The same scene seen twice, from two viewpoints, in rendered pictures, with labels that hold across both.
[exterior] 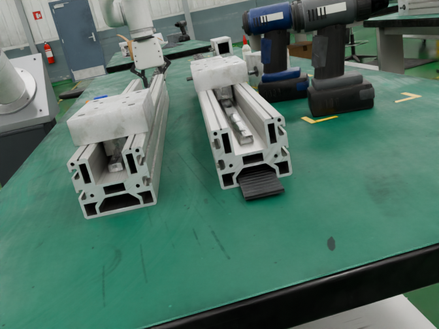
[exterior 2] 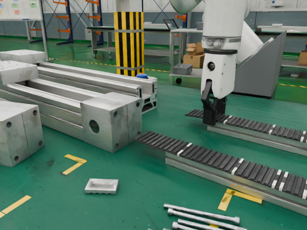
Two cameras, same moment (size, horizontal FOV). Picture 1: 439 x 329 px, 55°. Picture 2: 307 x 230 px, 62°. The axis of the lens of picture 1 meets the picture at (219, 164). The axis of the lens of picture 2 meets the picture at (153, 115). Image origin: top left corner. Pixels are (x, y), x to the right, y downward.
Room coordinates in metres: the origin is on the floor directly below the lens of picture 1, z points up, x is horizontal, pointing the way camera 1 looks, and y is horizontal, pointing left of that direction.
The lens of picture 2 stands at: (1.77, -0.40, 1.05)
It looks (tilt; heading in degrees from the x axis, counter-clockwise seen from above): 21 degrees down; 127
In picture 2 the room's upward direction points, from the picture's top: straight up
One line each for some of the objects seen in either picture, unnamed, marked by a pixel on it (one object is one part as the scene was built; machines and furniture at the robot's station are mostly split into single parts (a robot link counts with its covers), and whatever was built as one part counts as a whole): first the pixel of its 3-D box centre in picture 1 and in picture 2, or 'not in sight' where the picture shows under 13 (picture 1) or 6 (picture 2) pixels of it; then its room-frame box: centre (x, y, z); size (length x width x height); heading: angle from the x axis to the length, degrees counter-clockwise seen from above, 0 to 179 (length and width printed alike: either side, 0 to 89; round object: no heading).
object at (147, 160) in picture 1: (139, 118); (61, 79); (0.93, 0.15, 0.82); 0.80 x 0.10 x 0.09; 1
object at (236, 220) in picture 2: not in sight; (200, 212); (1.65, -0.13, 0.78); 0.11 x 0.01 x 0.01; 19
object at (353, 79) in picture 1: (350, 51); not in sight; (0.81, -0.29, 0.89); 0.20 x 0.08 x 0.22; 80
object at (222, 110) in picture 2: (142, 80); (221, 103); (1.54, 0.21, 0.83); 0.03 x 0.03 x 0.07; 1
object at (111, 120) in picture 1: (117, 123); (23, 60); (0.68, 0.15, 0.87); 0.16 x 0.11 x 0.07; 1
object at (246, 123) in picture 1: (223, 100); (11, 91); (0.93, -0.04, 0.82); 0.80 x 0.10 x 0.09; 1
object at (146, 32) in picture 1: (143, 33); (220, 43); (1.54, 0.17, 0.99); 0.09 x 0.08 x 0.03; 91
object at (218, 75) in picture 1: (218, 78); (7, 75); (0.93, -0.04, 0.87); 0.16 x 0.11 x 0.07; 1
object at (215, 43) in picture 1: (220, 48); not in sight; (2.32, -0.13, 0.83); 0.11 x 0.10 x 0.10; 95
